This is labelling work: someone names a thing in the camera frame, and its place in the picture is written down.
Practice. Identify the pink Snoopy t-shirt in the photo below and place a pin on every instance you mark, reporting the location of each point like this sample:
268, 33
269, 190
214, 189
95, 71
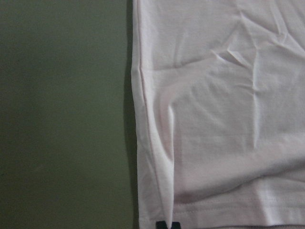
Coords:
219, 96

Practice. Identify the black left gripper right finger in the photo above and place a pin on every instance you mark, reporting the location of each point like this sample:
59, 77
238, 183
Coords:
176, 225

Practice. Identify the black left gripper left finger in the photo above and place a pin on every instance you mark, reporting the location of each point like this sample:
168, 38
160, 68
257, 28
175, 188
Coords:
161, 225

